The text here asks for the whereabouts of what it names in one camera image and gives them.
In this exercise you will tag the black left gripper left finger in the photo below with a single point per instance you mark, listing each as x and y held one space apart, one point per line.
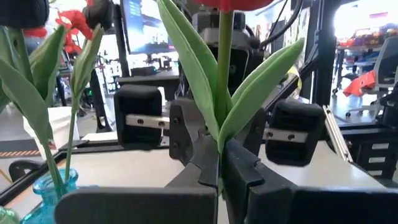
140 205

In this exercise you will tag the shelf with colourful items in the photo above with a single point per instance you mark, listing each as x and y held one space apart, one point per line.
367 37

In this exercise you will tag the white office chair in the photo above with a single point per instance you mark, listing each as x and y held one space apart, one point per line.
388 62

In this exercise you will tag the small round green glass vase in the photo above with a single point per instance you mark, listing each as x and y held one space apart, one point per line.
7 217

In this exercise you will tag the yellow tape tag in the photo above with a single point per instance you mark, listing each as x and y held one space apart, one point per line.
293 82

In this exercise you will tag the black monitor stand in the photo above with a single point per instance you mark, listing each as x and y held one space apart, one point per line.
122 46

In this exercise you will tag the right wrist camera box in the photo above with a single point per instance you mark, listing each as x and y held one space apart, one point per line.
239 62

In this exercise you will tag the grey table mat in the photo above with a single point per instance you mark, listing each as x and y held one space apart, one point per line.
124 168

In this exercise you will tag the red artificial tulip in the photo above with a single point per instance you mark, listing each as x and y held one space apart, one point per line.
224 62

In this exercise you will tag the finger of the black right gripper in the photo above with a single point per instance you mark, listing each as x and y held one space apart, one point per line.
256 133
183 130

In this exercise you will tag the striped hazard floor tape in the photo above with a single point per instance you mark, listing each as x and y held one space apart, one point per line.
18 153

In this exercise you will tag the black box with white labels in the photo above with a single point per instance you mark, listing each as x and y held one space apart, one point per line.
373 155

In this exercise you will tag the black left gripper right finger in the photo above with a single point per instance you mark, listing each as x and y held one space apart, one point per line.
311 205

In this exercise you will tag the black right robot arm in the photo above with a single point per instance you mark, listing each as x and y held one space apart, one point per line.
390 105

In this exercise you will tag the silver aluminium extrusion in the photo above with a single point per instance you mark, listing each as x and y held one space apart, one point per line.
337 133

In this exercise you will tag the computer monitor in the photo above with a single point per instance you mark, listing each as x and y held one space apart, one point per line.
146 25

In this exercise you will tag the orange plastic part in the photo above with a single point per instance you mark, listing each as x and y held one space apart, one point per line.
360 84

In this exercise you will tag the blue glass vase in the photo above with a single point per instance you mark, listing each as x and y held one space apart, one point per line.
46 189

